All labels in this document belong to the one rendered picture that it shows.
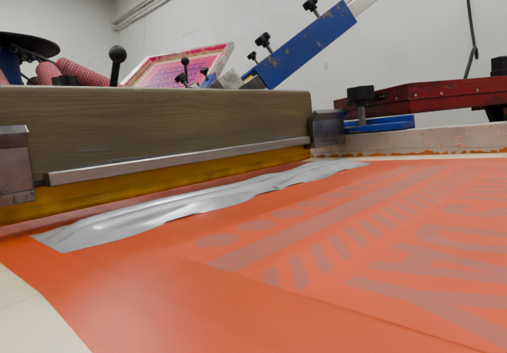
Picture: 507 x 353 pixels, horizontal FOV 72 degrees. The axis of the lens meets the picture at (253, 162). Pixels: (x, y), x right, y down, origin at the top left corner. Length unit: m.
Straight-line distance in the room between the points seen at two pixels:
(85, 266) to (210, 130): 0.23
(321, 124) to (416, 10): 1.96
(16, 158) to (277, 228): 0.18
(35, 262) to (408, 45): 2.32
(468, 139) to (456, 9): 1.89
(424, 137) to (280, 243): 0.37
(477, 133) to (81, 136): 0.43
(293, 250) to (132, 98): 0.22
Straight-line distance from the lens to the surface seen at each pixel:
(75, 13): 5.03
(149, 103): 0.34
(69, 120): 0.31
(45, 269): 0.20
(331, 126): 0.53
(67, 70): 1.07
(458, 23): 2.35
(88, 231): 0.24
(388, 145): 0.54
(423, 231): 0.18
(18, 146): 0.29
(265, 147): 0.41
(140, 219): 0.25
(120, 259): 0.19
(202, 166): 0.38
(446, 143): 0.51
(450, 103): 1.27
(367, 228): 0.19
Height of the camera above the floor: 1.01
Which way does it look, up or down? 5 degrees down
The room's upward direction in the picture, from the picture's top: 6 degrees counter-clockwise
